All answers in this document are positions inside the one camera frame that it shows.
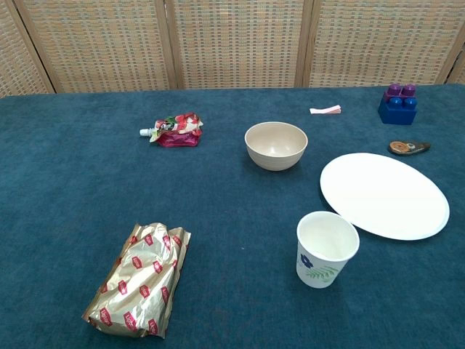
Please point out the beige round bowl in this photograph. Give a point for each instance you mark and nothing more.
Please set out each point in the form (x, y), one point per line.
(276, 154)

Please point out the floral print paper cup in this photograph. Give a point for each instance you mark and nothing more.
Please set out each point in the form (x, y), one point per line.
(319, 270)

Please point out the blue felt table cloth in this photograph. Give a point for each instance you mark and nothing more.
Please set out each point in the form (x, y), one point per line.
(232, 218)

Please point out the red spouted drink pouch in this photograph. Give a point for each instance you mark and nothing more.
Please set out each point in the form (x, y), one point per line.
(178, 135)

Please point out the white pink paper slip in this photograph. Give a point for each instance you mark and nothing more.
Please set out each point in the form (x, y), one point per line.
(325, 110)

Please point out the woven wooden folding screen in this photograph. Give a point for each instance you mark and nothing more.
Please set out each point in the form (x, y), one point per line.
(236, 43)

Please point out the gold foil tea packet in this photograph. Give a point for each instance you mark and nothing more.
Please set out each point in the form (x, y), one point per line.
(141, 283)

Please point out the white paper plate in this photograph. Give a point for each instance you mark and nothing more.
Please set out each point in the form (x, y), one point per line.
(385, 196)

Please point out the blue toy building block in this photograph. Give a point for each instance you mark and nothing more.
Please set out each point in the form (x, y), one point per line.
(396, 114)

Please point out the brown correction tape dispenser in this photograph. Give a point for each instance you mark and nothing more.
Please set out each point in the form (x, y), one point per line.
(407, 147)

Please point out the purple toy building block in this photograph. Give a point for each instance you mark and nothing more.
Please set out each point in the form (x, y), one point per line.
(394, 89)

